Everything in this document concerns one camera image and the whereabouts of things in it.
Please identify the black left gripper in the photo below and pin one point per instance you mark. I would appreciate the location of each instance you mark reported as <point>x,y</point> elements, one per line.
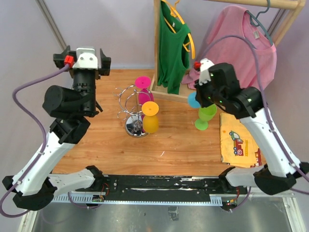
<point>106,64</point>

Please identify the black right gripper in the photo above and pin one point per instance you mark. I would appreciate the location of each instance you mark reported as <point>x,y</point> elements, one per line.
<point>199,95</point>

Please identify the blue plastic wine glass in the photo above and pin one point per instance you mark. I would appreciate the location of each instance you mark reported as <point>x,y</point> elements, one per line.
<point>193,103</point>

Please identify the green plastic wine glass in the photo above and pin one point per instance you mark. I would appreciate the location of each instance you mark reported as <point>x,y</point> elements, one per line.
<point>205,114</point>

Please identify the pink plastic wine glass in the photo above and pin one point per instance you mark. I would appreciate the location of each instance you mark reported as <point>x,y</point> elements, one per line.
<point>143,82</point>

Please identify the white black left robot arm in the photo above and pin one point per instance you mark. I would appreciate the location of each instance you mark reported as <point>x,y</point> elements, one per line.
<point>35,186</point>

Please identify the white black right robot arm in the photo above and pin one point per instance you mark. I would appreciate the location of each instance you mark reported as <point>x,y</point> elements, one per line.
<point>217,84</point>

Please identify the orange plastic wine glass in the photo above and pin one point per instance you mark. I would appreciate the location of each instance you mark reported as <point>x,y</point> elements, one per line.
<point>150,120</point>

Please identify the chrome wine glass rack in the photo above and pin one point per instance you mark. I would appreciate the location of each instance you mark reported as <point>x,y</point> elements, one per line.
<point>128,100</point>

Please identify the green tank top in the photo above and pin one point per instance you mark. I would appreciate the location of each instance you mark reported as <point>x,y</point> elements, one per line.
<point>173,58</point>

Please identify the pink t-shirt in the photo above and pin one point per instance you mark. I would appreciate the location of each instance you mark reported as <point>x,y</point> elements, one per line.
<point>227,42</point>

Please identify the yellow cartoon vehicle cloth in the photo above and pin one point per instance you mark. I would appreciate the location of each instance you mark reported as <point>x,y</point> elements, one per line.
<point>237,146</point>

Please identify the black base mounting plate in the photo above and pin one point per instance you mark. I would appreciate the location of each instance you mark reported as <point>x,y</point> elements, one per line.
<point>146,188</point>

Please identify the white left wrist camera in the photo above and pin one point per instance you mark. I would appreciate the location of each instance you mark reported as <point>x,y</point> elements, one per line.
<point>84,58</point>

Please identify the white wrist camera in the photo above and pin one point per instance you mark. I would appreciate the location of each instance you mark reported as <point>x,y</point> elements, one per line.
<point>84,58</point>
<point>203,68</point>

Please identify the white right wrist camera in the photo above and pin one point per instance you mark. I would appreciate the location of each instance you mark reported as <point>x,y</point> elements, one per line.
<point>203,68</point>

